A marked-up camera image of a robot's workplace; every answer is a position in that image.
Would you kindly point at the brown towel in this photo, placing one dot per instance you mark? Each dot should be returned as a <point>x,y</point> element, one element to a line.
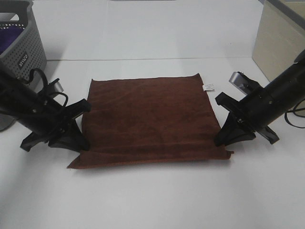
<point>135,121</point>

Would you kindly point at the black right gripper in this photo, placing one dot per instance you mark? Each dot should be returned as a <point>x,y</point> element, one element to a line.
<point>238,126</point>

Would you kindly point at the purple towel in basket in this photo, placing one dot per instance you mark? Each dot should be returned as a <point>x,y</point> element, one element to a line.
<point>9,36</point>

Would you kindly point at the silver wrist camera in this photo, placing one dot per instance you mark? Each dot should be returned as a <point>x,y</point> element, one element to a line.
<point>55,86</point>
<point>241,82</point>

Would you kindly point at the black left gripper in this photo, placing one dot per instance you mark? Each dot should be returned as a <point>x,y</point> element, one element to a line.
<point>57,130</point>

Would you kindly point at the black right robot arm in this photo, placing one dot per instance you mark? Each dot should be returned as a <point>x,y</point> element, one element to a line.
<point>261,105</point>

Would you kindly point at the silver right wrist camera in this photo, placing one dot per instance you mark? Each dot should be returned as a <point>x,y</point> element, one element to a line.
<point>241,82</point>

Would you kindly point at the beige plastic basket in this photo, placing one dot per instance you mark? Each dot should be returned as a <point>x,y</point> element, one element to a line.
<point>280,37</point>

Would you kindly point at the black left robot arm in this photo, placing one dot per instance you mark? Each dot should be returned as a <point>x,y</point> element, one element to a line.
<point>37,105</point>

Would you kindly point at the grey perforated plastic basket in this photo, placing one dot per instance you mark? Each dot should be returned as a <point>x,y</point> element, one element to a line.
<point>27,54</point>

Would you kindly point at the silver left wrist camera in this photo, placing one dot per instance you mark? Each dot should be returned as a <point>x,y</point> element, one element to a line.
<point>55,86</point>

